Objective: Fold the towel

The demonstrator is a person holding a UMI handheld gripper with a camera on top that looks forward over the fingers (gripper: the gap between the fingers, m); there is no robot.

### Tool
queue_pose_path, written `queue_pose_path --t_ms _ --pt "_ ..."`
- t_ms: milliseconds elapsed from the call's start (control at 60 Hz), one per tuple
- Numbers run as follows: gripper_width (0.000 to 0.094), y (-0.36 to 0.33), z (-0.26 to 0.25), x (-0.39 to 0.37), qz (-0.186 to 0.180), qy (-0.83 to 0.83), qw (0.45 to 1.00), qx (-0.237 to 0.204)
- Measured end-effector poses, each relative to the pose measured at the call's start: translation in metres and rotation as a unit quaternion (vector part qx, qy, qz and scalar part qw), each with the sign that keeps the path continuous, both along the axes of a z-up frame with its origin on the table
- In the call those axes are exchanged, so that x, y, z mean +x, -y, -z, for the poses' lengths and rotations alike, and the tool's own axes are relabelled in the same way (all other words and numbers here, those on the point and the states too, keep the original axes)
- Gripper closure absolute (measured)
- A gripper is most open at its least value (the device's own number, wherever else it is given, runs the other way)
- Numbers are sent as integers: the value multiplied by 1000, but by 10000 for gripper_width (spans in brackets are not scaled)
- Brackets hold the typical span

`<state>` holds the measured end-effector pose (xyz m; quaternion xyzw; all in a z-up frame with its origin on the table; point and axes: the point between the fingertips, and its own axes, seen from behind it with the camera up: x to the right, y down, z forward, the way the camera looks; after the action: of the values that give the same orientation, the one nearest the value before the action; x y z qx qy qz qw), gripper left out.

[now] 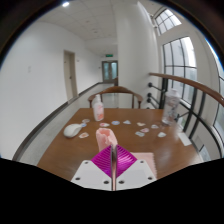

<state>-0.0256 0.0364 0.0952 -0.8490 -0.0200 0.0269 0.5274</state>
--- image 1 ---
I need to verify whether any glazed double door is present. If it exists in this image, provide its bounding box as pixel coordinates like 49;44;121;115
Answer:
101;60;119;84

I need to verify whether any beige wall door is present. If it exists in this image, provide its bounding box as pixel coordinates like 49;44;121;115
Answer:
63;49;79;103

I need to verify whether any white computer mouse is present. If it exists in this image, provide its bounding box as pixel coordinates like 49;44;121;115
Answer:
63;123;83;139

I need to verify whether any white pump bottle pink label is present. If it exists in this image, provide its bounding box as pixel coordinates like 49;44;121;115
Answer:
91;94;105;122

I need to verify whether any tall dark-framed window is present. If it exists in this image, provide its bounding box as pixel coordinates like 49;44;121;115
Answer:
162;35;198;108
204;39;224;141

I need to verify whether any white paper card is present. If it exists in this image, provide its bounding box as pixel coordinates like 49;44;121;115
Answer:
178;132;193;147

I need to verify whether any pink towel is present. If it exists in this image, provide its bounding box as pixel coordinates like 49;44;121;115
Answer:
95;127;158;174

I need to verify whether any wooden handrail black metal railing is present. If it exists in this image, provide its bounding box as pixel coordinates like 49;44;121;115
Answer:
146;72;224;158

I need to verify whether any clear plastic water bottle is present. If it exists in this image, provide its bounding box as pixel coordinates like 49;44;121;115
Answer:
161;88;182;127

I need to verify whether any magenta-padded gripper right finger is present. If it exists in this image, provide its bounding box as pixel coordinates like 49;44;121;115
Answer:
113;145;158;192

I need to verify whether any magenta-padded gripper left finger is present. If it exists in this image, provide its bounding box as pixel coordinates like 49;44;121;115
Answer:
70;144;115;192

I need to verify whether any slanted upper window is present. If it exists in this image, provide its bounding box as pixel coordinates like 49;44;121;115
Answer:
153;8;183;36

